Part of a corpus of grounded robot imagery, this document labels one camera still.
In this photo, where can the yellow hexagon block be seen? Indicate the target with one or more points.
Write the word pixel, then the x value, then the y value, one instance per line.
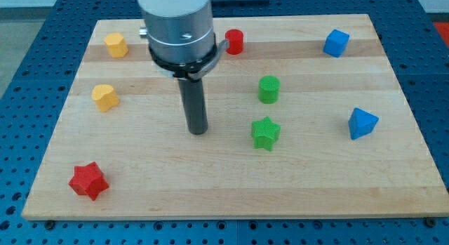
pixel 116 45

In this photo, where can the blue cube block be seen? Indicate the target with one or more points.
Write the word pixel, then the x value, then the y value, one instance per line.
pixel 336 43

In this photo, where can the red cylinder block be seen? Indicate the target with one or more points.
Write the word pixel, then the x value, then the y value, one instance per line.
pixel 235 38

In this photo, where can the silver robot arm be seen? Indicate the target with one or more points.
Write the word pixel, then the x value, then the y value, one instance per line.
pixel 182 42

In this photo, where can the red star block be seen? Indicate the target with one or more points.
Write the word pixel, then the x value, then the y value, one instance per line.
pixel 88 181

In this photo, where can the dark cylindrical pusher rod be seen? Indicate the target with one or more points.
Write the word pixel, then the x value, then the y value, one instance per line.
pixel 193 101

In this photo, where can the green star block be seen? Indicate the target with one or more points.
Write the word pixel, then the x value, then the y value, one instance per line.
pixel 265 133

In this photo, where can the blue triangular block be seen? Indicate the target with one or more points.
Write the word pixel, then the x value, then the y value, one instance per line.
pixel 361 123

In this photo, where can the yellow heart block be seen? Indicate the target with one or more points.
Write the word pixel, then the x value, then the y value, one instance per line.
pixel 105 97

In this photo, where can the wooden board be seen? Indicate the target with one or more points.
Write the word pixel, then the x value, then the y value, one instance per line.
pixel 157 170

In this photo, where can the green cylinder block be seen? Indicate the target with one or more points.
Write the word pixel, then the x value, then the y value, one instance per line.
pixel 268 89

